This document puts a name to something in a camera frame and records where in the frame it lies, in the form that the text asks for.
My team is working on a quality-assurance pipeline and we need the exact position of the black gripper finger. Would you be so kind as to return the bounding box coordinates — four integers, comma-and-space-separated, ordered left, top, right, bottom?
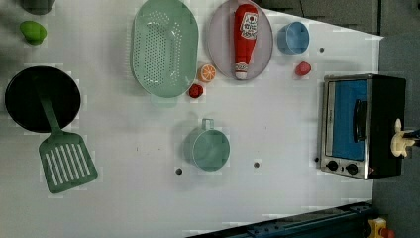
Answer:
403, 130, 420, 139

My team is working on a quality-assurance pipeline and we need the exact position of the yellow peeled toy banana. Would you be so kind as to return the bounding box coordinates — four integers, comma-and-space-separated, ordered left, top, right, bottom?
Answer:
390, 119, 415, 157

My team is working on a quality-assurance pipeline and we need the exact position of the silver black toaster oven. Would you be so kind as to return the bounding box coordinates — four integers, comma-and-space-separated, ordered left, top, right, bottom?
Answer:
320, 73, 406, 179

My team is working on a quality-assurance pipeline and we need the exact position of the yellow red clamp object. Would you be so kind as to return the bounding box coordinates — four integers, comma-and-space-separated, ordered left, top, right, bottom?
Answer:
368, 218, 395, 238

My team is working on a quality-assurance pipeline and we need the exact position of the red toy strawberry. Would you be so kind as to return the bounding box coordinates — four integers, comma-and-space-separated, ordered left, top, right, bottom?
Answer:
294, 61, 312, 76

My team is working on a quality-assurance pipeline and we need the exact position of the blue bowl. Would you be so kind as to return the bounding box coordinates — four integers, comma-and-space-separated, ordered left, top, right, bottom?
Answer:
277, 22, 310, 55

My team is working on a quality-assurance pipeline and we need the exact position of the red plush ketchup bottle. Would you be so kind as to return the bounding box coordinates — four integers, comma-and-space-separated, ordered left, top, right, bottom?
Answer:
234, 4, 259, 80

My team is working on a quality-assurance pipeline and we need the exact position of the toy orange slice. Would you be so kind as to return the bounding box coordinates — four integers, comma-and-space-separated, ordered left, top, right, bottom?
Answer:
198, 63, 216, 83

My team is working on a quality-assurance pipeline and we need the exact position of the grey oval plate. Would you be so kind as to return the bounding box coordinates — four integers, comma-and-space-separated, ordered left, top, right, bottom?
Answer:
207, 0, 273, 80

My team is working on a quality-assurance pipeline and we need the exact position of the small red toy fruit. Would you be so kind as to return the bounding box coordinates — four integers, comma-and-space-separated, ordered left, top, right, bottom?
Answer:
188, 84, 204, 98

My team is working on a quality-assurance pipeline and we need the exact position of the green perforated colander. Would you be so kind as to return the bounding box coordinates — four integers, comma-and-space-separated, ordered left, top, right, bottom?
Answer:
131, 0, 199, 107

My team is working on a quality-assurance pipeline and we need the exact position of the green slotted spatula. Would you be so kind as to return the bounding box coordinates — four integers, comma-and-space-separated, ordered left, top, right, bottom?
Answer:
39, 96, 98, 194

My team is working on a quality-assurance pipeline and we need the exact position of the black frying pan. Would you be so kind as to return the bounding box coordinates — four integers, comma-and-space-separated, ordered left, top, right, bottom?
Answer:
5, 66, 81, 133

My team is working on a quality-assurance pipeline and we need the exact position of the dark cylindrical cup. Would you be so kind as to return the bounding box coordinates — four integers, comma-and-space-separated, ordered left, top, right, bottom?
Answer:
21, 0, 55, 15

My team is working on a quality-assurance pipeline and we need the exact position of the blue metal frame rail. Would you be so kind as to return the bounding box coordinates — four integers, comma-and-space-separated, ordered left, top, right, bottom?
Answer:
188, 202, 377, 238

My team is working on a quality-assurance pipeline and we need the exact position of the teal cup with handle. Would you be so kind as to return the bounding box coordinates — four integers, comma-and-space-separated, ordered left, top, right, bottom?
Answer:
183, 118, 231, 172

